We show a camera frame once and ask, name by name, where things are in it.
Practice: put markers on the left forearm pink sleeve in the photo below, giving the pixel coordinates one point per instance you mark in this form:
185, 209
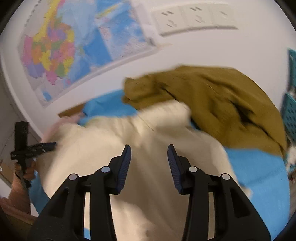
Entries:
18, 202

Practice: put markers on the colourful wall map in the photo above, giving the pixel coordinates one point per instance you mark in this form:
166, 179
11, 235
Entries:
66, 42

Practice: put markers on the teal plastic basket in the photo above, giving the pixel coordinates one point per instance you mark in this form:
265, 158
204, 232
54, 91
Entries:
288, 107

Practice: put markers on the left hand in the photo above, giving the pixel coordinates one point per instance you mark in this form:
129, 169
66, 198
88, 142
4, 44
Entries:
28, 174

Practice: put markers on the cream beige garment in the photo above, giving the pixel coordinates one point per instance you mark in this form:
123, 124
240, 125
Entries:
149, 207

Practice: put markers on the blue bed sheet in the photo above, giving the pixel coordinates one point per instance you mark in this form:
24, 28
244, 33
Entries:
261, 175

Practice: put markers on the pink pillow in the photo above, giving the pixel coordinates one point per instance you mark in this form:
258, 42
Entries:
62, 121

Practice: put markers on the olive brown garment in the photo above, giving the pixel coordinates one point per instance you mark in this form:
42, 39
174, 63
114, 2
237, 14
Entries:
224, 103

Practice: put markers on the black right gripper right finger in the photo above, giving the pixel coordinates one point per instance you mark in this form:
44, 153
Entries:
235, 218

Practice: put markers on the brown wooden headboard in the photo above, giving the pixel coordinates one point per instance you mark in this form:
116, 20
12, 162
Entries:
72, 111

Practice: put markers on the white wall socket panel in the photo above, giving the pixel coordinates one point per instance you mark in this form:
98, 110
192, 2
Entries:
193, 16

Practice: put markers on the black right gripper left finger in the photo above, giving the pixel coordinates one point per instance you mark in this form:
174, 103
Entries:
63, 216

